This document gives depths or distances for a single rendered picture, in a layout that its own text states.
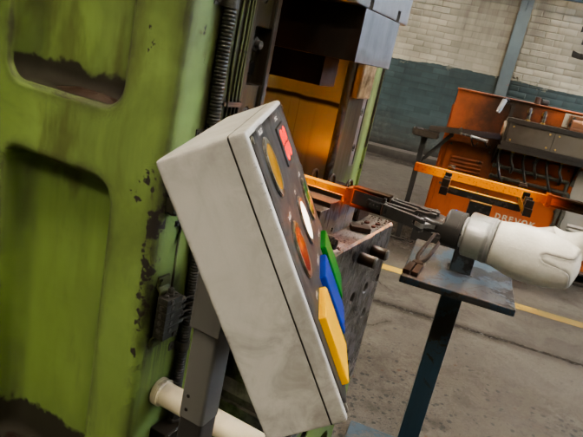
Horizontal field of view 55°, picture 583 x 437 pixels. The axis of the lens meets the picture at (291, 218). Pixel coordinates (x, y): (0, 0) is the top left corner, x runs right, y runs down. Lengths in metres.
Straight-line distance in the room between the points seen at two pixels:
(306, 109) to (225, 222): 1.05
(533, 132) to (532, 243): 3.39
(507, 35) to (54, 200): 7.89
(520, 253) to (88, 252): 0.80
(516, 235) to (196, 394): 0.65
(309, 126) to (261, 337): 1.04
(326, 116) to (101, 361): 0.81
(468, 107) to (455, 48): 4.10
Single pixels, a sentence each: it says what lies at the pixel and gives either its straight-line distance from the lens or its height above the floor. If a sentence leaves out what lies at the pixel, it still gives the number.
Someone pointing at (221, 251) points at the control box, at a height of 1.10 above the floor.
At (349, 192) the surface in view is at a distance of 1.19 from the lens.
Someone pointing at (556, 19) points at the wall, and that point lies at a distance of 8.74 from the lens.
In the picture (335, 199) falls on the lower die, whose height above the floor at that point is 0.99.
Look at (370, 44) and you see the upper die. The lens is 1.12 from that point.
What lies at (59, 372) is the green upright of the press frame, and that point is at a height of 0.55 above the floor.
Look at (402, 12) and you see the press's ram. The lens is 1.25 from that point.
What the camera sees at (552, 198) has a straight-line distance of 1.66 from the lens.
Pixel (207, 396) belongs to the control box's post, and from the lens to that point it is 0.73.
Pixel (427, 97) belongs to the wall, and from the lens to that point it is 8.65.
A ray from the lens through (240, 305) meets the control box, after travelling 0.49.
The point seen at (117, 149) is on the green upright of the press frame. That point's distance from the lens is 0.95.
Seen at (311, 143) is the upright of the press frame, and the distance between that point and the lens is 1.49.
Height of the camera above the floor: 1.27
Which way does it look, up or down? 16 degrees down
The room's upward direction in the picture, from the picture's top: 12 degrees clockwise
